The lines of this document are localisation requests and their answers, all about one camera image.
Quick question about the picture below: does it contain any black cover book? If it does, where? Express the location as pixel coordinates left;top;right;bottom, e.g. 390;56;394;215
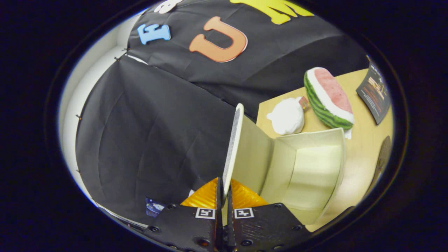
356;62;392;125

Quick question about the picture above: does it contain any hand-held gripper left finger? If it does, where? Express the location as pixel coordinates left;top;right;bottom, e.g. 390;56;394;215
143;177;224;252

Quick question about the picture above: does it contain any brown fuzzy shoe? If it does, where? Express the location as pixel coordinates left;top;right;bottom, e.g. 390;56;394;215
371;136;392;191

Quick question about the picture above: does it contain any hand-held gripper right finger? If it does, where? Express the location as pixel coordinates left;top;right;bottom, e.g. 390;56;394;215
226;178;313;252

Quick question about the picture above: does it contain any white plush toy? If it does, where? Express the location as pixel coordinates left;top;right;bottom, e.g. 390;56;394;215
267;97;310;136

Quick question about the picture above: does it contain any watermelon slice plush toy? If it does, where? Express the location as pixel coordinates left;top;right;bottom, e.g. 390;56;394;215
303;67;355;140

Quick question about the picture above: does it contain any white and blue object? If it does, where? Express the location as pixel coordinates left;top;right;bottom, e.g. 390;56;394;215
145;197;166;218

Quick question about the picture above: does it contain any cream fabric storage box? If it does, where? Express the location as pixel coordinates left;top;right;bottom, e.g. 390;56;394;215
221;103;347;226

